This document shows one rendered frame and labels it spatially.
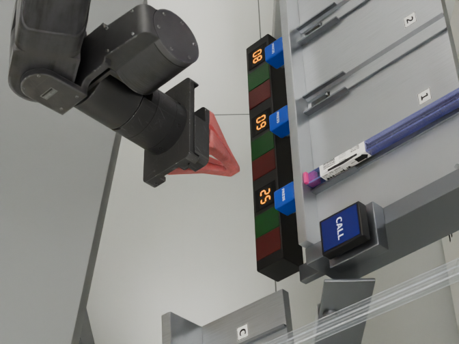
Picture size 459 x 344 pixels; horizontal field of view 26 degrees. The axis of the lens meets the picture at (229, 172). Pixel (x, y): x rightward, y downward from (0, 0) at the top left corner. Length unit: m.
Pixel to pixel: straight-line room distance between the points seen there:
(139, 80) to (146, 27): 0.05
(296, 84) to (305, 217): 0.19
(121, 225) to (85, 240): 0.73
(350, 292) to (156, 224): 0.97
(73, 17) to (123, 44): 0.06
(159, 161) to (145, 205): 0.97
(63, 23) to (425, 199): 0.37
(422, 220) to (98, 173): 0.45
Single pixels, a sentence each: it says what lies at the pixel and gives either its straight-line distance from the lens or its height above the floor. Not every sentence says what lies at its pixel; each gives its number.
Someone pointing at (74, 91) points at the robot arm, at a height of 0.93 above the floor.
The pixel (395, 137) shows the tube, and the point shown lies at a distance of 1.01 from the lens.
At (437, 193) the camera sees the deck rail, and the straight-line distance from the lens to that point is 0.94.
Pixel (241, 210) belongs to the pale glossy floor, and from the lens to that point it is 1.93.
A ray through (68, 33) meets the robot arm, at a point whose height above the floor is 0.99.
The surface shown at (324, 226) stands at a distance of 0.97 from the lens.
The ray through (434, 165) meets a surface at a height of 0.82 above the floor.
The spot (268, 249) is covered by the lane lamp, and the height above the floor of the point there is 0.66.
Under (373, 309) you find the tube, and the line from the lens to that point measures 0.84.
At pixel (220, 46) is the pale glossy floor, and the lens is 2.21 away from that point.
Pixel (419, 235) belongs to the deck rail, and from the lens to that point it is 0.99.
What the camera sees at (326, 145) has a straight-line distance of 1.09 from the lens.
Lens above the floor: 1.59
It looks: 53 degrees down
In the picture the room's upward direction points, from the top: straight up
